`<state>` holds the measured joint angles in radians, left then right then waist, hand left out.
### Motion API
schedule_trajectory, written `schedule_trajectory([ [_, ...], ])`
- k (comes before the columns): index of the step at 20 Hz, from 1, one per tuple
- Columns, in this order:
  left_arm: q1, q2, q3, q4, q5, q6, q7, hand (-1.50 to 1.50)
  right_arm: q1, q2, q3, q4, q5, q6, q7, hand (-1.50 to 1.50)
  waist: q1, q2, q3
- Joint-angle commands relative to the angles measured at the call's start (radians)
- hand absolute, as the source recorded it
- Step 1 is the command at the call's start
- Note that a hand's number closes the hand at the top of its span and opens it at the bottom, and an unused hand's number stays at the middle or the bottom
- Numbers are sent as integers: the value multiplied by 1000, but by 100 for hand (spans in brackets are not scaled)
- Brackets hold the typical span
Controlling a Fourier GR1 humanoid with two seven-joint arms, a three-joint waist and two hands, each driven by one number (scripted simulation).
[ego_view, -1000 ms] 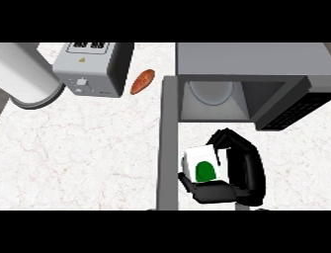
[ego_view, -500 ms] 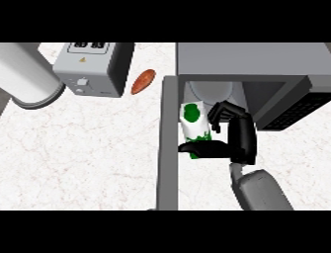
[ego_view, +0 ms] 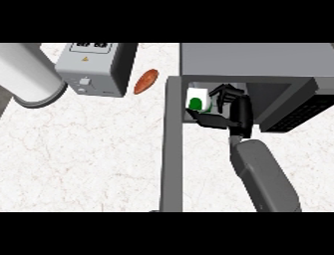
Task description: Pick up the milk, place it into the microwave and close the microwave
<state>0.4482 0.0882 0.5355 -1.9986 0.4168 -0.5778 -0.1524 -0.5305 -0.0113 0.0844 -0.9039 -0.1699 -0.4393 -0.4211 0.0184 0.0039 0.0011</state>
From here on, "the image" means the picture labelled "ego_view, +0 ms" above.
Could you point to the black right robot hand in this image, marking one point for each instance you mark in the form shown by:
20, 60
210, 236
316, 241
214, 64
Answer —
239, 113

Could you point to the white and green milk carton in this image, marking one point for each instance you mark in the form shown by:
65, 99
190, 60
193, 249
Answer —
198, 99

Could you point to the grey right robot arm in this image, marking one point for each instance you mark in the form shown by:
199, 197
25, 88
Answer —
266, 176

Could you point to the grey microwave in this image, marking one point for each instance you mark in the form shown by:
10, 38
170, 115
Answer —
273, 76

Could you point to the grey microwave door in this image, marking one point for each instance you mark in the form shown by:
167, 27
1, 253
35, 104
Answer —
173, 146

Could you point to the grey toaster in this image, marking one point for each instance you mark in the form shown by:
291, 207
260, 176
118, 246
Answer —
97, 68

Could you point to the white paper towel roll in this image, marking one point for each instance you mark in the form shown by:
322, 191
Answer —
17, 74

